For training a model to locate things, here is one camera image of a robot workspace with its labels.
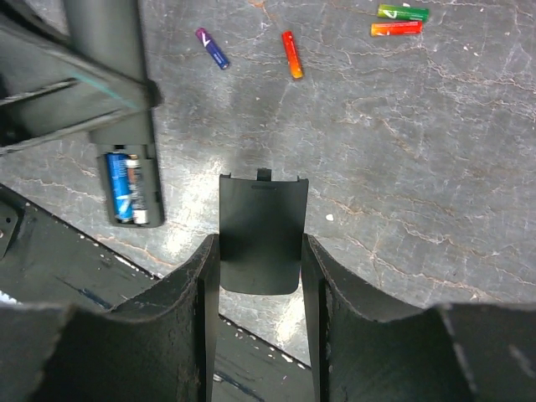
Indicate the green yellow battery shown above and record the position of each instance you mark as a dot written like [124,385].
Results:
[403,13]

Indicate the blue battery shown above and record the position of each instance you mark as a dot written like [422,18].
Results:
[116,163]

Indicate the red orange battery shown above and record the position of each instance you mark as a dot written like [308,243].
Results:
[293,59]

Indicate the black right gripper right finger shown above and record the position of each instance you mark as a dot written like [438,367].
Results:
[366,345]

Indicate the purple battery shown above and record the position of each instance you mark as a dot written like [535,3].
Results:
[212,48]

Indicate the black battery cover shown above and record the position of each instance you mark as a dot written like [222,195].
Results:
[261,224]

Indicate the black silver battery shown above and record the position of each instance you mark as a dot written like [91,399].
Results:
[137,189]

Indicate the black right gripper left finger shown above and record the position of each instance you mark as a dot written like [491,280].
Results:
[157,346]

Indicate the red yellow battery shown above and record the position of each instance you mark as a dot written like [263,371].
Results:
[396,28]

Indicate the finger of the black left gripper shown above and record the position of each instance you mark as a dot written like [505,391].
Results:
[44,93]

